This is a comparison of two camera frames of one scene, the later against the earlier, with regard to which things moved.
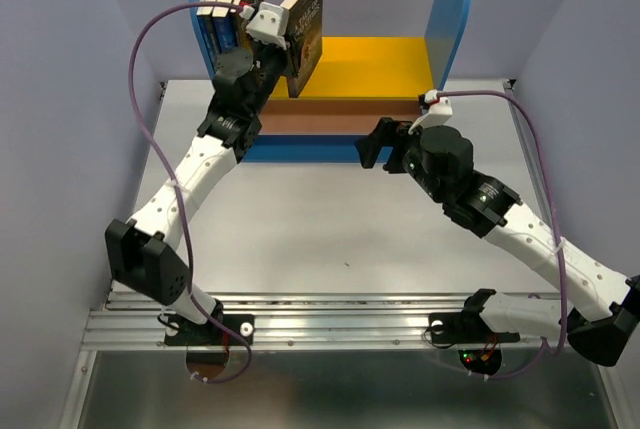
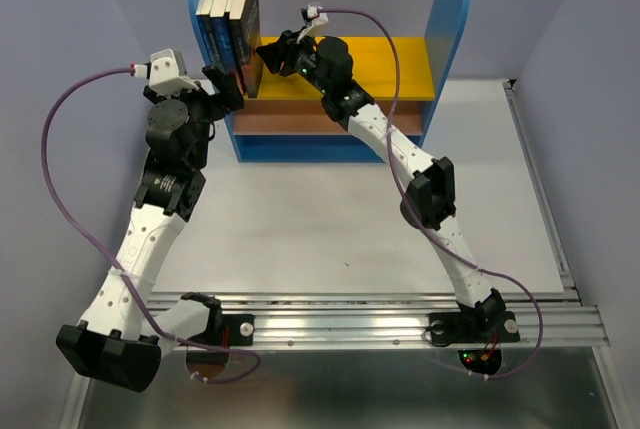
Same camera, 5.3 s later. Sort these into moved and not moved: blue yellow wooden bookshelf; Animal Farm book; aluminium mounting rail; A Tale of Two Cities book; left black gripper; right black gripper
Moved: left black gripper; A Tale of Two Cities book; right black gripper
Not moved: Animal Farm book; blue yellow wooden bookshelf; aluminium mounting rail
